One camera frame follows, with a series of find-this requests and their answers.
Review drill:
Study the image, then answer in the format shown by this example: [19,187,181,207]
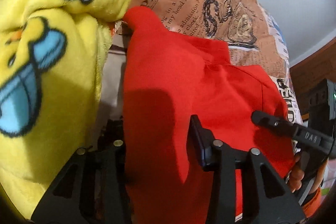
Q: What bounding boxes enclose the red hooded sweatshirt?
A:
[123,7,294,223]

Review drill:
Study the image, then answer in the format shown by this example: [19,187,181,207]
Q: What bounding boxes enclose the person's right hand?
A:
[287,151,329,196]

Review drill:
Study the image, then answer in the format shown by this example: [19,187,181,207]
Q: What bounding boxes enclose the wooden door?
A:
[290,38,336,120]

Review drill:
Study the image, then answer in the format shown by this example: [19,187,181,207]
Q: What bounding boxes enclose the yellow cartoon fleece blanket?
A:
[1,0,131,219]

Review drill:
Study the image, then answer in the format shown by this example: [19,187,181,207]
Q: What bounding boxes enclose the printed newspaper pattern bedspread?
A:
[101,0,305,135]

